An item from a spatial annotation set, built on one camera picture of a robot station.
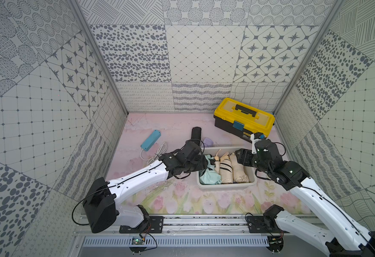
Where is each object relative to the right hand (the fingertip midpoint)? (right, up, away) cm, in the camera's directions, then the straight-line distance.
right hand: (242, 154), depth 74 cm
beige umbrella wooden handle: (-10, -6, +11) cm, 17 cm away
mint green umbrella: (-15, -10, +2) cm, 18 cm away
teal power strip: (-52, +4, +31) cm, 60 cm away
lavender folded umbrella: (-14, +3, +27) cm, 30 cm away
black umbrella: (-21, +8, +33) cm, 40 cm away
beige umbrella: (0, -10, +5) cm, 11 cm away
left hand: (-17, -3, +3) cm, 17 cm away
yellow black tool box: (+7, +17, +22) cm, 29 cm away
